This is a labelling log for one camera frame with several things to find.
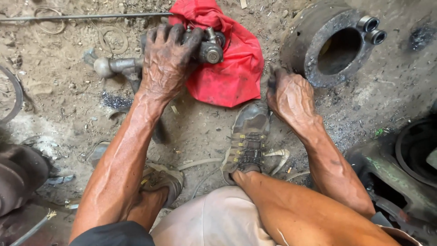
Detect person's left hand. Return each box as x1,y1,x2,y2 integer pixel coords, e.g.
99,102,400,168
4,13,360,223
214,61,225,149
137,23,205,103

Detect person's right hand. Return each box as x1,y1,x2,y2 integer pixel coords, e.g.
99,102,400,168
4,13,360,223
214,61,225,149
266,67,323,133

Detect grey metal valve assembly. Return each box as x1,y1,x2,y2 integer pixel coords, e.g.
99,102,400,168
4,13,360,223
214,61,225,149
94,26,226,94

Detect red cloth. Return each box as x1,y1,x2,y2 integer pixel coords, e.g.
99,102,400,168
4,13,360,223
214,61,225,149
168,0,265,108

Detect large round metal housing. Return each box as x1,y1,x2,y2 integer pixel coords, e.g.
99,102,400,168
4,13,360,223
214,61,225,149
280,0,388,88

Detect grey worn shoe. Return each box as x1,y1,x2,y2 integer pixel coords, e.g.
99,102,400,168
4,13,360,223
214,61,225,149
88,141,185,208
220,101,271,186

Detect thin metal rod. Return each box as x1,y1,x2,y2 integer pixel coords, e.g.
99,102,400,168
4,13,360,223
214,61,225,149
0,12,173,22

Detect person's right leg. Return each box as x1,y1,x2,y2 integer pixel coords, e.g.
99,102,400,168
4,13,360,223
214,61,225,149
232,170,401,246

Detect person's leg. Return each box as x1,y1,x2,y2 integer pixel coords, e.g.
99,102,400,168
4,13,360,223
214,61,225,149
127,187,169,233
232,170,401,246

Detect beige shorts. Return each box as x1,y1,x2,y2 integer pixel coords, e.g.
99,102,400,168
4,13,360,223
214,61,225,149
150,185,423,246

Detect green metal machine casing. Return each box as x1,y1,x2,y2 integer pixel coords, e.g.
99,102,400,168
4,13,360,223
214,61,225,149
345,114,437,244

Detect curved black rubber strip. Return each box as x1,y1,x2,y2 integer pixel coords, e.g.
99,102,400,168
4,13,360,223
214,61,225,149
0,65,24,124

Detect person's left leg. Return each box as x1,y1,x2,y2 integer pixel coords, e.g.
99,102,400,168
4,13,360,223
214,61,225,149
127,187,169,233

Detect black shirt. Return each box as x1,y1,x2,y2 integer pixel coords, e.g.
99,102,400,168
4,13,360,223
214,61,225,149
69,221,156,246

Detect rusty metal machine part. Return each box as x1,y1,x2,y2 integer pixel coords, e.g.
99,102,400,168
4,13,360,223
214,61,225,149
0,142,52,217

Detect wire ring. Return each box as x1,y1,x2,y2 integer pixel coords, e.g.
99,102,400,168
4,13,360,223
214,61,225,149
98,26,129,55
33,7,66,35

